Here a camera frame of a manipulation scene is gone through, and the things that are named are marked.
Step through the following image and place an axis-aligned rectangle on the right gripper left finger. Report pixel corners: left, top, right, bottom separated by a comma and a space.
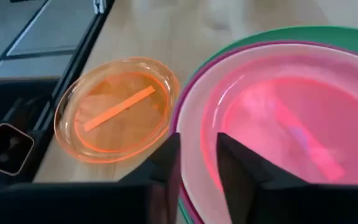
0, 133, 182, 224

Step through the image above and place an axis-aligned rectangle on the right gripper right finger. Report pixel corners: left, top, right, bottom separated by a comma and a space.
216, 132, 358, 224

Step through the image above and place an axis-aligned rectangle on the dark purple plastic plate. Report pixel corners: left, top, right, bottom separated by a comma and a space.
169, 39, 358, 224

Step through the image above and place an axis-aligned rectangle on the pink transparent plastic plate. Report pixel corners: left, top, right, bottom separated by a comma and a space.
175, 43, 358, 224

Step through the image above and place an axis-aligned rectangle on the orange transparent plastic plate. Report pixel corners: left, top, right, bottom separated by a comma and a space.
53, 56, 180, 164

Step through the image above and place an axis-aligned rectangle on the orange tape strip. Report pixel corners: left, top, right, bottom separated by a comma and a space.
83, 85, 157, 133

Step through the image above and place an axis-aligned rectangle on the teal green plastic plate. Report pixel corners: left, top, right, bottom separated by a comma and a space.
177, 26, 358, 224

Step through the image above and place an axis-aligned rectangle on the black table-level camera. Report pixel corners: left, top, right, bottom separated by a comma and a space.
0, 123, 35, 177

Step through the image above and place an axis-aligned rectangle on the black aluminium frame rail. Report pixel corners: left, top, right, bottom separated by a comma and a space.
32, 0, 116, 134

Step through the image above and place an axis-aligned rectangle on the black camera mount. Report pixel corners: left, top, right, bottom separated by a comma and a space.
0, 77, 62, 187

